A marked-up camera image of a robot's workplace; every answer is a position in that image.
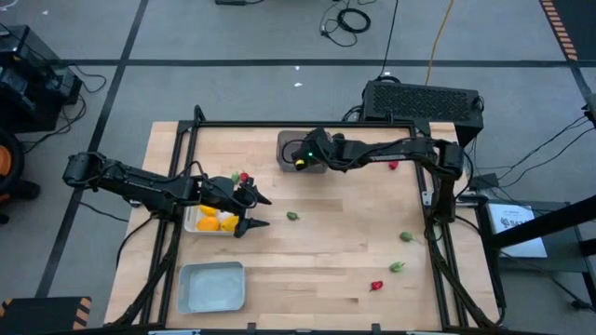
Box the long black cable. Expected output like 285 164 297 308
375 0 400 80

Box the dark grey translucent basket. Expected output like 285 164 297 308
276 129 333 174

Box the white printed sheet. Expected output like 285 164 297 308
486 203 549 260

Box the coiled black cable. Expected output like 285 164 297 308
318 0 373 48

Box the black equipment stack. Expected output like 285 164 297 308
0 25 84 134

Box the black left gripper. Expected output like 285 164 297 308
198 175 273 239

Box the black orange wheeled device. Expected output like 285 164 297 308
0 129 41 224

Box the grey side table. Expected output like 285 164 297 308
481 199 596 275

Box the long yellow cable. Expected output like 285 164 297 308
424 0 455 87

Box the black diagonal beam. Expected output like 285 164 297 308
488 194 596 250

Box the black perforated computer case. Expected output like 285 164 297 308
361 79 484 150

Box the white plastic basket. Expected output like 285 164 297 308
183 200 249 236

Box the light grey plastic basket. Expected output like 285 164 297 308
176 261 247 315

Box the black mat with hazard stripes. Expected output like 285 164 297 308
0 296 93 335
538 0 596 62

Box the black power adapter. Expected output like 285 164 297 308
467 172 500 193

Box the orange toy lemon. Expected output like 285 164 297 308
196 216 222 233

